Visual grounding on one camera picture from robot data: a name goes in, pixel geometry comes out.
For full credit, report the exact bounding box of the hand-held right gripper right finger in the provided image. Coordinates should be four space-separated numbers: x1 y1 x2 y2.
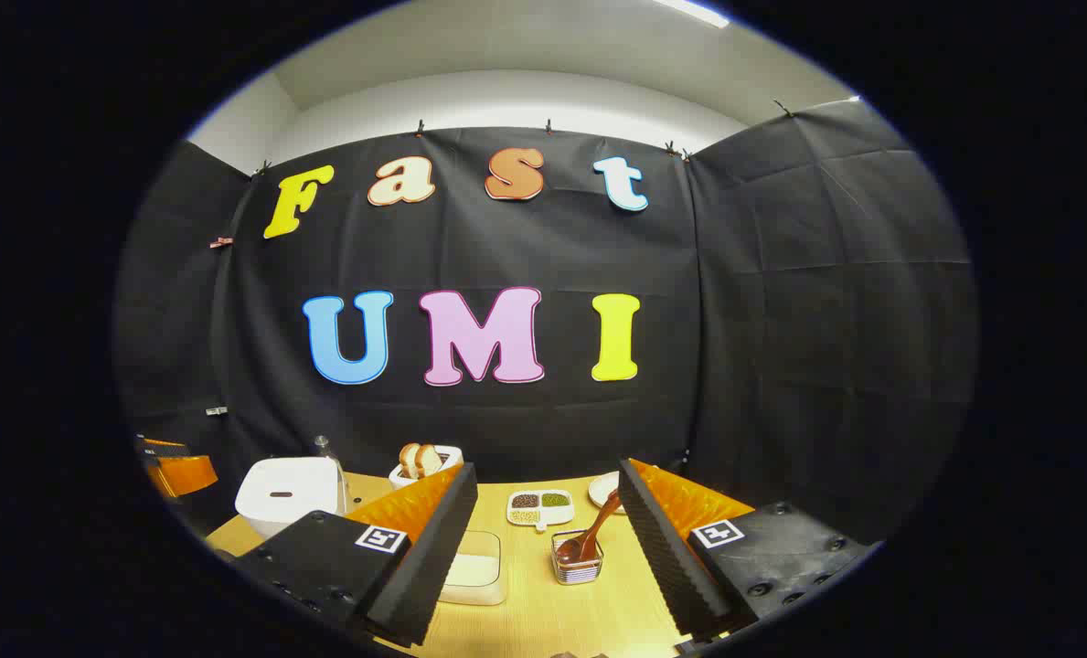
618 457 882 645

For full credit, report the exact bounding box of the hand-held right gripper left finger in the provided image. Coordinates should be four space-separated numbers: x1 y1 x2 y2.
232 462 478 648

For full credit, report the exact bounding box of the clear container of rice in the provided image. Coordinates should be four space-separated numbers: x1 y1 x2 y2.
438 530 507 606

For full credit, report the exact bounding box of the dark wooden spoon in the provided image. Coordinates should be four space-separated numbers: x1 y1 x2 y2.
557 489 624 563

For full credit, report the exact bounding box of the metal wire chopstick holder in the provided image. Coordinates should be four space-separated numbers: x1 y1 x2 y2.
550 528 604 586

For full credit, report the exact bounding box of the white rice cooker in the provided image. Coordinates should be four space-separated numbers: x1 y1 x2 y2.
235 457 347 540

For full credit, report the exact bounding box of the white round plate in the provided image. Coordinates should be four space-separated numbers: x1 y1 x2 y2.
588 472 626 514

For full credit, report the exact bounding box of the white toaster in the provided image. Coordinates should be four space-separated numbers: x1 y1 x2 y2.
389 445 464 490

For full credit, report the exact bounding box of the white divided bean dish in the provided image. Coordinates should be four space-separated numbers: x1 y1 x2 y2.
506 490 576 532

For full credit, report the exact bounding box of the small glass bottle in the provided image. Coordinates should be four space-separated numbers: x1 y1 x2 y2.
314 436 354 513

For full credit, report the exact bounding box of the black backdrop cloth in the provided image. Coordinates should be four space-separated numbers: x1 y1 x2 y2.
113 99 978 540

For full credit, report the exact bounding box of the ceiling light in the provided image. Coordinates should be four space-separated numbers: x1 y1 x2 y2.
653 0 731 29

